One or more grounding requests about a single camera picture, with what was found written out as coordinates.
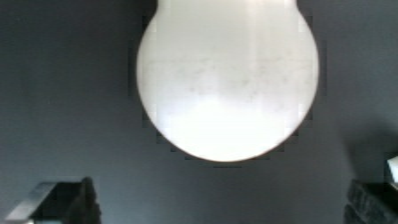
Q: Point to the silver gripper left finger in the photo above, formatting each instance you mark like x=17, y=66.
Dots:
x=59, y=204

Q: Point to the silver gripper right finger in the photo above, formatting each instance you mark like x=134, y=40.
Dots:
x=372, y=207

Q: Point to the white lamp base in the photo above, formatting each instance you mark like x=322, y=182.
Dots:
x=394, y=168

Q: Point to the white lamp bulb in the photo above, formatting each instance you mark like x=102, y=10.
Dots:
x=228, y=75

